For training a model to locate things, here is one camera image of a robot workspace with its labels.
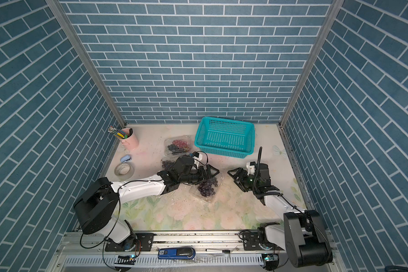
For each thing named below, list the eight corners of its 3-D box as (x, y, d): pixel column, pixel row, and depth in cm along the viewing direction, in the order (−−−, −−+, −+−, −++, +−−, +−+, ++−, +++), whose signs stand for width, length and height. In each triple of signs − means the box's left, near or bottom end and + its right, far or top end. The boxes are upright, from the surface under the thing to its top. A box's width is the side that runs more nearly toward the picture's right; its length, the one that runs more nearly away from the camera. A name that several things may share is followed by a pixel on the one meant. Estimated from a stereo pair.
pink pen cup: (124, 151, 108) (116, 139, 98) (129, 139, 114) (122, 127, 105) (136, 151, 108) (129, 139, 99) (140, 139, 114) (134, 127, 105)
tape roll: (114, 179, 95) (111, 176, 92) (120, 165, 101) (117, 162, 98) (131, 179, 95) (128, 176, 92) (135, 165, 101) (133, 162, 98)
